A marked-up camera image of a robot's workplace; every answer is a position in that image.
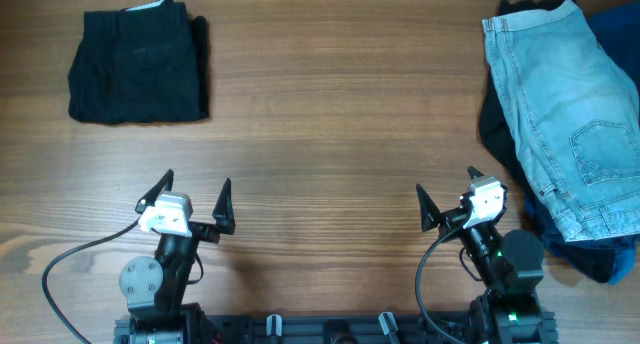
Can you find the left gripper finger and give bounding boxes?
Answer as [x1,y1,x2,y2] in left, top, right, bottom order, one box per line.
[212,178,236,235]
[135,169,174,214]

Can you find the light blue denim shorts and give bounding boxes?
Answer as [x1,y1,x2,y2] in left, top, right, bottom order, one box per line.
[482,0,639,242]

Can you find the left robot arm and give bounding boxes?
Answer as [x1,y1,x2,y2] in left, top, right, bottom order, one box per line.
[113,170,236,344]

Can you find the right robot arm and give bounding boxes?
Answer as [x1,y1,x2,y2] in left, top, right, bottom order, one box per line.
[415,166,557,343]

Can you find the folded black shorts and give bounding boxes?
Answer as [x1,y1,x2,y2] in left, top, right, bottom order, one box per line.
[68,0,210,125]

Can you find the dark blue garment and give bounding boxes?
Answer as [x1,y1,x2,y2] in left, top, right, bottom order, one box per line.
[525,2,639,285]

